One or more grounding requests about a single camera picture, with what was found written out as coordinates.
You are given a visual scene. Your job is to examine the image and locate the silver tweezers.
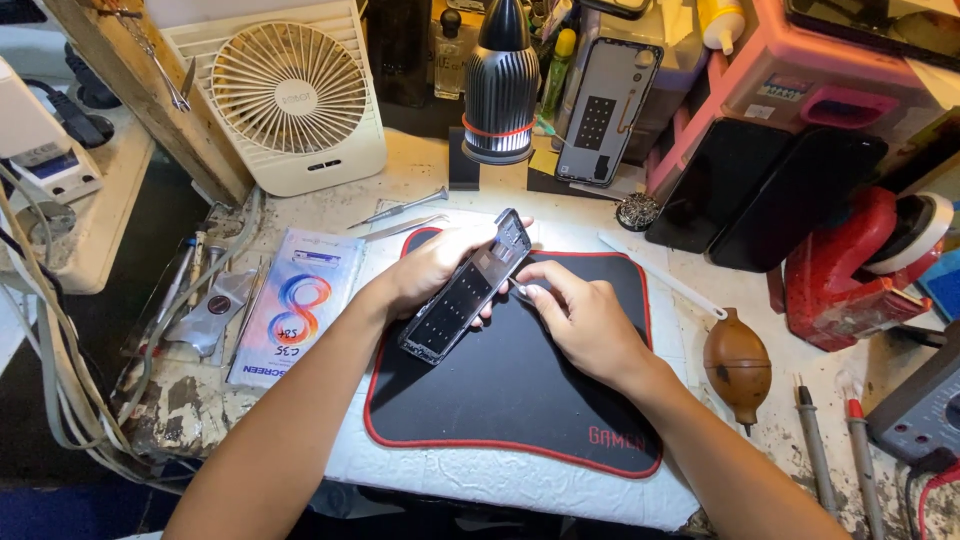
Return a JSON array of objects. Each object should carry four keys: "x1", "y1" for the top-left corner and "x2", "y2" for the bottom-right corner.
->
[{"x1": 358, "y1": 213, "x2": 450, "y2": 243}]

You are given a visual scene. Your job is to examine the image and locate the silver foil pouch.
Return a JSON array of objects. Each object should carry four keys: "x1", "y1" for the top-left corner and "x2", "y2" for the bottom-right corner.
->
[{"x1": 163, "y1": 268, "x2": 258, "y2": 359}]

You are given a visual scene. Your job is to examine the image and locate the black multimeter probe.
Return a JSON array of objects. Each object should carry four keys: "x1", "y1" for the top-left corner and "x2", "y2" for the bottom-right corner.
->
[{"x1": 793, "y1": 373, "x2": 841, "y2": 520}]

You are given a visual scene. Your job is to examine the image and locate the wooden board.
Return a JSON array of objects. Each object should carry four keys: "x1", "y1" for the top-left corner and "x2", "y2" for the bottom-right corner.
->
[{"x1": 43, "y1": 0, "x2": 255, "y2": 209}]

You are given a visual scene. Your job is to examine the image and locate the blue box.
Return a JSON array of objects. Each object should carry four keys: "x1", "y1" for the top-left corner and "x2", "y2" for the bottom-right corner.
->
[{"x1": 918, "y1": 247, "x2": 960, "y2": 303}]

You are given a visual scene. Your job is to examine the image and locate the silver precision screwdriver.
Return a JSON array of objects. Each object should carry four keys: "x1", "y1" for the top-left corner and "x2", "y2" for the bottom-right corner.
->
[{"x1": 346, "y1": 186, "x2": 450, "y2": 231}]

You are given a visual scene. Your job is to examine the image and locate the black phone frame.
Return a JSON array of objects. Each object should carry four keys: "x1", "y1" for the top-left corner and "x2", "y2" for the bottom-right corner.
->
[{"x1": 397, "y1": 207, "x2": 534, "y2": 367}]

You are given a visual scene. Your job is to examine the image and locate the red multimeter probe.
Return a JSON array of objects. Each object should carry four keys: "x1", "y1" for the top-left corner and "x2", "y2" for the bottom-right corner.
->
[{"x1": 834, "y1": 369, "x2": 888, "y2": 540}]

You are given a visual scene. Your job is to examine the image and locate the group of small hand tools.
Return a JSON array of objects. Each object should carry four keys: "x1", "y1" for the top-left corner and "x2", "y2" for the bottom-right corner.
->
[{"x1": 138, "y1": 225, "x2": 273, "y2": 361}]

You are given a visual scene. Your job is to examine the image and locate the grey multimeter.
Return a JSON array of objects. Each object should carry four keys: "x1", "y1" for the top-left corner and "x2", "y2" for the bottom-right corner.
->
[{"x1": 865, "y1": 321, "x2": 960, "y2": 471}]

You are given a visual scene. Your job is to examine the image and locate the person's right hand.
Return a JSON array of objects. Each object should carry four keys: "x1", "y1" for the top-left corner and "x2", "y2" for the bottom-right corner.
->
[{"x1": 516, "y1": 258, "x2": 664, "y2": 386}]

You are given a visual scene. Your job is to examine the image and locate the white foam sheet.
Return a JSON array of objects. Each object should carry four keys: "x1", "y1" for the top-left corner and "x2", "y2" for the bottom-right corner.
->
[{"x1": 322, "y1": 204, "x2": 703, "y2": 532}]

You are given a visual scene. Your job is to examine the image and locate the red cable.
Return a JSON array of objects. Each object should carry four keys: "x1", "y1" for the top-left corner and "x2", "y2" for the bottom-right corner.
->
[{"x1": 917, "y1": 459, "x2": 960, "y2": 540}]

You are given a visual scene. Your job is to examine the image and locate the person's left hand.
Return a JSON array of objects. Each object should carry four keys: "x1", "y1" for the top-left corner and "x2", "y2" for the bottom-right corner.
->
[{"x1": 373, "y1": 216, "x2": 535, "y2": 329}]

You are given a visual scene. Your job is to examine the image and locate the bundle of grey cables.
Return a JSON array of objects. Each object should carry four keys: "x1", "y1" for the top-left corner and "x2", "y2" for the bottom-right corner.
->
[{"x1": 0, "y1": 161, "x2": 265, "y2": 496}]

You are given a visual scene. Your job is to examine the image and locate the brown rubber air blower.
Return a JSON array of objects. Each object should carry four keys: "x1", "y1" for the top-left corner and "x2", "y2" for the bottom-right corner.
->
[{"x1": 702, "y1": 306, "x2": 774, "y2": 438}]

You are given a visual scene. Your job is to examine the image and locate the yellow sticky note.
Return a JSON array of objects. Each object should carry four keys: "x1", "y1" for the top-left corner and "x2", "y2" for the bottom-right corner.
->
[{"x1": 528, "y1": 146, "x2": 561, "y2": 178}]

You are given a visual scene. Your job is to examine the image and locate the round tin of screws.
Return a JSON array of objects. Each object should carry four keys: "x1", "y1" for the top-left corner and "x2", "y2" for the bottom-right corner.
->
[{"x1": 615, "y1": 192, "x2": 660, "y2": 232}]

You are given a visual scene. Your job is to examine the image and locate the colourful phone screen pouch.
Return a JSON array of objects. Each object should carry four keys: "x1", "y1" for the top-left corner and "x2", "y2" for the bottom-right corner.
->
[{"x1": 226, "y1": 228, "x2": 367, "y2": 390}]

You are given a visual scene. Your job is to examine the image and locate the white plastic spudger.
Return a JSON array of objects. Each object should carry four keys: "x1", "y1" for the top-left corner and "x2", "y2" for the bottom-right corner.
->
[{"x1": 597, "y1": 231, "x2": 729, "y2": 321}]

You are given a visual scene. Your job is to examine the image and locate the black red-edged mouse pad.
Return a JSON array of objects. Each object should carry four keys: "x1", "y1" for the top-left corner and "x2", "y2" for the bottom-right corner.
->
[{"x1": 363, "y1": 226, "x2": 664, "y2": 480}]

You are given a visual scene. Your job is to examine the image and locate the clear glass bottle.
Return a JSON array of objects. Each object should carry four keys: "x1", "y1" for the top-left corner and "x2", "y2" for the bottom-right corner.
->
[{"x1": 433, "y1": 7, "x2": 468, "y2": 102}]

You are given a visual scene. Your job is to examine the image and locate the black ribbed lamp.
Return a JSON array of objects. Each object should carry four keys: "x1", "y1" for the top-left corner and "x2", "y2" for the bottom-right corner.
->
[{"x1": 460, "y1": 0, "x2": 542, "y2": 167}]

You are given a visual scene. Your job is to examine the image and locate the grey phone back cover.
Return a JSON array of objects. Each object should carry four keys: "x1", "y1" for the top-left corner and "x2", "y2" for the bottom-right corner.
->
[{"x1": 554, "y1": 36, "x2": 666, "y2": 189}]

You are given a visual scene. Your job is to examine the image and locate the white side table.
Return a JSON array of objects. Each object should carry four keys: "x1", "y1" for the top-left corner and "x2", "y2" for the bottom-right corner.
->
[{"x1": 0, "y1": 105, "x2": 156, "y2": 297}]

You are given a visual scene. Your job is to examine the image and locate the white power adapter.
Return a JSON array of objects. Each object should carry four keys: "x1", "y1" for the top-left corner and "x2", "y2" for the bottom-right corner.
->
[{"x1": 0, "y1": 58, "x2": 104, "y2": 205}]

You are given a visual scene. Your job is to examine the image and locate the green yellow-capped bottle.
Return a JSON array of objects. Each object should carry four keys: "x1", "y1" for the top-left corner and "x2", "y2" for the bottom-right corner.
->
[{"x1": 539, "y1": 27, "x2": 578, "y2": 123}]

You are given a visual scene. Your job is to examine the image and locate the black phone screen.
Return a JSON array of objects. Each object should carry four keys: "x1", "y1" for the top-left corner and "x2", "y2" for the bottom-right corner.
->
[
  {"x1": 707, "y1": 126, "x2": 891, "y2": 274},
  {"x1": 644, "y1": 116, "x2": 798, "y2": 255}
]

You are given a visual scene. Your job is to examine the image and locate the cream desk fan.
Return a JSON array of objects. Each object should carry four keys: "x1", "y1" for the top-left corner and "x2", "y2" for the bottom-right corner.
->
[{"x1": 159, "y1": 0, "x2": 389, "y2": 198}]

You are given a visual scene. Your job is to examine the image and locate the black power plug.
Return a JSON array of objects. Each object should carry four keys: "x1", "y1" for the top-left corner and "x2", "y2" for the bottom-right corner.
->
[{"x1": 21, "y1": 78, "x2": 116, "y2": 149}]

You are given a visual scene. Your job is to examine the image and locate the pink plastic drawer unit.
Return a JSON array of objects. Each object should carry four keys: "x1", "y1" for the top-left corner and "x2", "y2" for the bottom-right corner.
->
[{"x1": 645, "y1": 0, "x2": 960, "y2": 198}]

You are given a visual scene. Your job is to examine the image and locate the red polishing machine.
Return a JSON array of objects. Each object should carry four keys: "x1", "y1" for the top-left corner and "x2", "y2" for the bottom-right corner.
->
[{"x1": 783, "y1": 186, "x2": 956, "y2": 354}]

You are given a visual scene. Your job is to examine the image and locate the hanging metal tweezers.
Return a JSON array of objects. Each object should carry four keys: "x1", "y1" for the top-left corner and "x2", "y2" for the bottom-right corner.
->
[{"x1": 103, "y1": 0, "x2": 198, "y2": 114}]

